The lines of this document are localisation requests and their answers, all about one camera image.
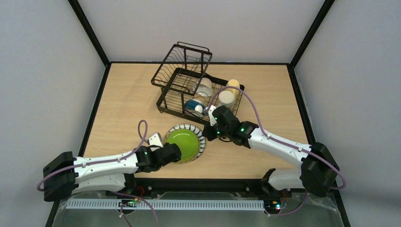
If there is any beige mug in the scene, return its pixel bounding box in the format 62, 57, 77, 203
217, 90, 235, 109

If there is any teal patterned white bowl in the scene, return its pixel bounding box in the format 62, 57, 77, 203
184, 99, 205, 118

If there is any green plate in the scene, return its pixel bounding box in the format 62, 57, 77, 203
165, 129, 200, 149

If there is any yellow mug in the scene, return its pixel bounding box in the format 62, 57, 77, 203
226, 79, 240, 99

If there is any plain white bowl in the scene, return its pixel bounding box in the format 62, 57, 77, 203
192, 77, 213, 97

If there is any woven bamboo plate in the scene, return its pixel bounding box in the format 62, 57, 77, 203
173, 148, 201, 164

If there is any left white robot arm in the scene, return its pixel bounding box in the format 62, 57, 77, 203
37, 143, 182, 202

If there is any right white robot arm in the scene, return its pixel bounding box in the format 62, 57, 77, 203
202, 105, 340, 197

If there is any blue striped white plate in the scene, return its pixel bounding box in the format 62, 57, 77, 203
164, 123, 206, 157

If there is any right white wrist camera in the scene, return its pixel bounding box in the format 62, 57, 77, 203
207, 105, 217, 126

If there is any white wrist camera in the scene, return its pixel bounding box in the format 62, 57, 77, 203
207, 105, 217, 126
148, 132, 163, 147

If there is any black wire dish rack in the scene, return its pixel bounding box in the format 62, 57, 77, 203
151, 42, 228, 124

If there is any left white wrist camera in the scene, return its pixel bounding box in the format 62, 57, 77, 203
148, 132, 163, 147

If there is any white slotted cable duct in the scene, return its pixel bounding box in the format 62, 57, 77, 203
65, 199, 264, 211

